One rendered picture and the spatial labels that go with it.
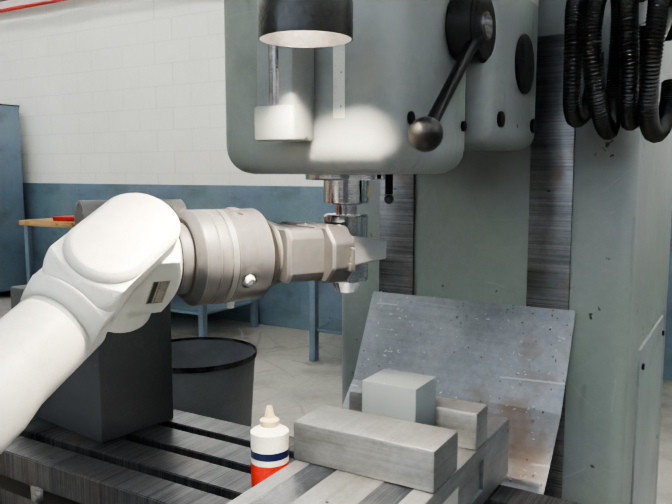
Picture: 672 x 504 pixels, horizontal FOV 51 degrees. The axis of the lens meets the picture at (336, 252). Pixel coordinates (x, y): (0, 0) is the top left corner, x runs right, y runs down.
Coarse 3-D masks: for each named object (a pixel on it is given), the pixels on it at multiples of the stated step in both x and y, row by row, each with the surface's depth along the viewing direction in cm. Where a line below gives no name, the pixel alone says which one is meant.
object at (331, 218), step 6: (324, 216) 73; (330, 216) 72; (336, 216) 72; (342, 216) 72; (348, 216) 72; (354, 216) 72; (360, 216) 72; (366, 216) 73; (324, 222) 73; (330, 222) 72; (336, 222) 72; (342, 222) 72; (348, 222) 72; (354, 222) 72; (360, 222) 72; (366, 222) 73
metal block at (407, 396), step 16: (368, 384) 71; (384, 384) 70; (400, 384) 70; (416, 384) 70; (432, 384) 72; (368, 400) 72; (384, 400) 71; (400, 400) 70; (416, 400) 69; (432, 400) 73; (400, 416) 70; (416, 416) 69; (432, 416) 73
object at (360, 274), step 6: (348, 228) 72; (354, 228) 72; (360, 228) 72; (366, 228) 73; (354, 234) 72; (360, 234) 72; (366, 234) 73; (360, 264) 73; (366, 264) 74; (360, 270) 73; (366, 270) 74; (354, 276) 72; (360, 276) 73; (366, 276) 74; (336, 282) 73; (342, 282) 72; (348, 282) 72; (354, 282) 73
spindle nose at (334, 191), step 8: (328, 184) 72; (336, 184) 71; (344, 184) 71; (352, 184) 71; (360, 184) 72; (368, 184) 73; (328, 192) 72; (336, 192) 71; (344, 192) 71; (352, 192) 71; (360, 192) 72; (328, 200) 72; (336, 200) 72; (344, 200) 71; (352, 200) 71; (360, 200) 72; (368, 200) 73
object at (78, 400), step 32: (160, 320) 98; (96, 352) 91; (128, 352) 94; (160, 352) 98; (64, 384) 96; (96, 384) 91; (128, 384) 94; (160, 384) 99; (64, 416) 97; (96, 416) 92; (128, 416) 95; (160, 416) 99
